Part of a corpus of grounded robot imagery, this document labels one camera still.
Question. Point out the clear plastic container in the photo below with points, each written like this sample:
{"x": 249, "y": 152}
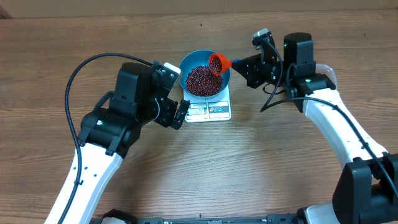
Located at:
{"x": 327, "y": 70}

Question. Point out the blue bowl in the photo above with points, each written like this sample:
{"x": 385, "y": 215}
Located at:
{"x": 197, "y": 58}

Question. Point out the red beans in bowl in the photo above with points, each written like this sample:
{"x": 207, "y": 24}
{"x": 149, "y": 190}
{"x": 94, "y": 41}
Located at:
{"x": 201, "y": 81}

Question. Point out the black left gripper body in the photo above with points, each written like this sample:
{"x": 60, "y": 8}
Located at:
{"x": 166, "y": 112}

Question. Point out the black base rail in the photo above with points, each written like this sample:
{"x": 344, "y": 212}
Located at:
{"x": 118, "y": 216}

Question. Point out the red beans in scoop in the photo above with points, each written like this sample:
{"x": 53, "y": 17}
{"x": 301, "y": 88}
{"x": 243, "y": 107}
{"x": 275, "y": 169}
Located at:
{"x": 215, "y": 65}

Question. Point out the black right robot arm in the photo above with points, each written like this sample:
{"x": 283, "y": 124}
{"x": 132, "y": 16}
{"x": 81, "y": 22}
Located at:
{"x": 367, "y": 189}

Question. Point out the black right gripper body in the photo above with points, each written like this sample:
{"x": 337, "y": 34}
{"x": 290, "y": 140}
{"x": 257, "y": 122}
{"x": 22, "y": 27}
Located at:
{"x": 258, "y": 70}

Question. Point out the white kitchen scale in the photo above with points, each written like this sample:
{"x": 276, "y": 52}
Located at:
{"x": 214, "y": 109}

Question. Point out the red scoop blue handle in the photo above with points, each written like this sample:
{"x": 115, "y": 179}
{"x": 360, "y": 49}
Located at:
{"x": 226, "y": 64}

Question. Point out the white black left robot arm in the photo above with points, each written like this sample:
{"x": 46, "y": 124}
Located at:
{"x": 140, "y": 96}

